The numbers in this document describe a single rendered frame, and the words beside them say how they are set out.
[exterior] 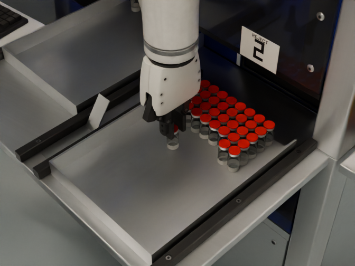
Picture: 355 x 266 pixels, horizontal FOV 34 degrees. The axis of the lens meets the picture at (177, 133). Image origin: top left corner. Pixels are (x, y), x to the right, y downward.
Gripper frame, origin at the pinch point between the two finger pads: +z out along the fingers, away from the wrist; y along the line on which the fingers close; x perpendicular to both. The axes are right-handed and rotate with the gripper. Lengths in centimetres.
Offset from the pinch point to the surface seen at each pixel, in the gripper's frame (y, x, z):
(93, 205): 19.6, 2.3, 3.6
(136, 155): 6.3, -3.0, 5.8
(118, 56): -10.0, -27.5, 5.8
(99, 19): -15.8, -41.4, 5.8
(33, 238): 6, -64, 94
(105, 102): 4.5, -13.1, 0.7
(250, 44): -18.0, 1.3, -8.3
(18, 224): 6, -73, 94
